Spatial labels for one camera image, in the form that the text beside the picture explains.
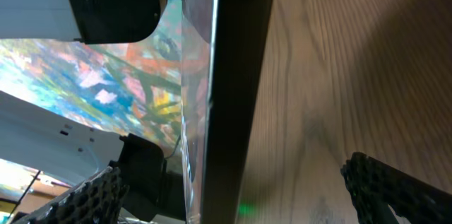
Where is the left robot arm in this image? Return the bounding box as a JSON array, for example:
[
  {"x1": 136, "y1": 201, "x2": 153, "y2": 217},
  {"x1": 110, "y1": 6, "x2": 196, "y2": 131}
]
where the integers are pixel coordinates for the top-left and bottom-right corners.
[{"x1": 1, "y1": 0, "x2": 186, "y2": 223}]

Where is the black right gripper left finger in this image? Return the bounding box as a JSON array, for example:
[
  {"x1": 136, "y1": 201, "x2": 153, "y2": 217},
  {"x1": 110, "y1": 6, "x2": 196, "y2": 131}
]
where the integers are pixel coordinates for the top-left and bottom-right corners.
[{"x1": 15, "y1": 167, "x2": 129, "y2": 224}]

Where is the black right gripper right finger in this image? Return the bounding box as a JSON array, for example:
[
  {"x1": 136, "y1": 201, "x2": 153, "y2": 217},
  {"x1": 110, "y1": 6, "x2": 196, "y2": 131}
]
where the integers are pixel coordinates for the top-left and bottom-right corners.
[{"x1": 340, "y1": 152, "x2": 451, "y2": 224}]

